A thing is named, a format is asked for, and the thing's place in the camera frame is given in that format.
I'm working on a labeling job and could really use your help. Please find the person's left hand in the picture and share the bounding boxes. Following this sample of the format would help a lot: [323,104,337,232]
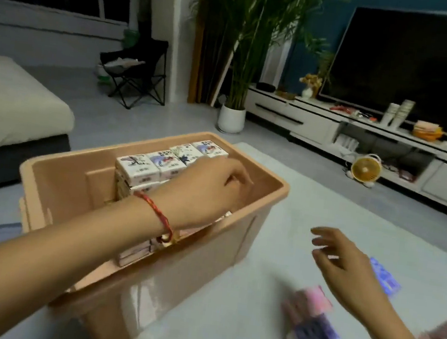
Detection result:
[145,150,258,242]

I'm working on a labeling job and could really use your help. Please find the white plant pot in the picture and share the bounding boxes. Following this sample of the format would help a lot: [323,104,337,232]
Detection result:
[216,103,248,136]

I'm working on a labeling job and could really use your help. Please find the black flat screen television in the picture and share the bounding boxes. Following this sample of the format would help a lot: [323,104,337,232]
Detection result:
[315,0,447,142]

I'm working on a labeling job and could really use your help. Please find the person's right hand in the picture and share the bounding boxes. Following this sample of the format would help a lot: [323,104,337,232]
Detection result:
[301,225,400,322]

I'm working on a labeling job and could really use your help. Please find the blue tissue packet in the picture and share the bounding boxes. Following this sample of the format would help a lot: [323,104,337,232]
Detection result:
[365,256,405,297]

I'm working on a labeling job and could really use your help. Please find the stack of white tissue packets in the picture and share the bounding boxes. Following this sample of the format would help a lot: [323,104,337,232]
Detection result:
[103,129,241,279]

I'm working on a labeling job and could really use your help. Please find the cream sofa with dark base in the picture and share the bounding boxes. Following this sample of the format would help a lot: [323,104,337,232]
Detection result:
[0,55,82,207]

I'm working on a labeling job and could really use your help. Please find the pink tissue packet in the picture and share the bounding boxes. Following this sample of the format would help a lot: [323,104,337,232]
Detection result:
[279,282,336,334]

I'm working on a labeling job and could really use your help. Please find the red and white clutter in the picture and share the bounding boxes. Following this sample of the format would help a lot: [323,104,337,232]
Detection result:
[329,103,378,122]

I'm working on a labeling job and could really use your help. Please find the tall green palm plant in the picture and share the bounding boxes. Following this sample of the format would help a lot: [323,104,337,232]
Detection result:
[178,0,342,120]

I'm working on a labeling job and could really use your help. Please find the peach plastic storage bin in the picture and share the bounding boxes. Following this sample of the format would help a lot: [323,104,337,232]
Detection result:
[0,111,296,339]

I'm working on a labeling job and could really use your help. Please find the small yellow desk fan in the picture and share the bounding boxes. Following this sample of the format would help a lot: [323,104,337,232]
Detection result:
[343,151,384,190]

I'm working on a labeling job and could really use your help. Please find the red string bracelet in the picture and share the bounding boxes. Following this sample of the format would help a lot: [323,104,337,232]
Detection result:
[129,190,183,247]

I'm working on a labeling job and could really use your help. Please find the white television cabinet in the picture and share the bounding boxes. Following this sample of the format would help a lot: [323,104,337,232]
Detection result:
[234,83,447,218]

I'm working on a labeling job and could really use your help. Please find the white vase with dried flowers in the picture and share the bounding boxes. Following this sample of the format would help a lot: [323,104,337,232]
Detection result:
[297,72,324,102]

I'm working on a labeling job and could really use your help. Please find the black folding chair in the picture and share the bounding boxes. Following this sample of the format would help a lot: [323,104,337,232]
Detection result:
[94,32,173,114]

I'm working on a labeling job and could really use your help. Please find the stack of white paper cups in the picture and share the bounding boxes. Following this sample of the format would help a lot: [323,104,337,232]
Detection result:
[379,101,400,128]
[389,98,416,131]

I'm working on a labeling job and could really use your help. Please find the person's left forearm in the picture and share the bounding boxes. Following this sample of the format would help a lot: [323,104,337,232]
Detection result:
[0,177,176,339]

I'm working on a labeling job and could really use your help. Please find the orange bowl with lid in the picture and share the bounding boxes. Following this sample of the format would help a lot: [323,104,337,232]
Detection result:
[412,119,446,142]

